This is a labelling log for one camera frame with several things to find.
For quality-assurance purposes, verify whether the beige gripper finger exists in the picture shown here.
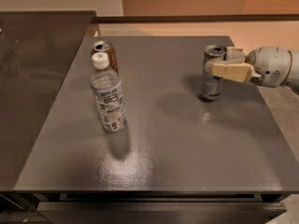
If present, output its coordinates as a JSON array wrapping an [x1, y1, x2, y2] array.
[[211, 63, 254, 82], [226, 47, 249, 63]]

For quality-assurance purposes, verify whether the blue silver redbull can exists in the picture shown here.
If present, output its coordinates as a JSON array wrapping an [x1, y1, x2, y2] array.
[[202, 45, 227, 101]]

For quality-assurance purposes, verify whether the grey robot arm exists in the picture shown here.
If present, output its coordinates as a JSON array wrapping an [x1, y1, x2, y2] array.
[[207, 47, 299, 91]]

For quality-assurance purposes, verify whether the clear plastic water bottle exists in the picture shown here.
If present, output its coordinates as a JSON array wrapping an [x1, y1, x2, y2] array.
[[90, 52, 127, 133]]

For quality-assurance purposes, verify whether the brown soda can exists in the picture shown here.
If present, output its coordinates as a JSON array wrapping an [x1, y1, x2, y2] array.
[[91, 40, 119, 72]]

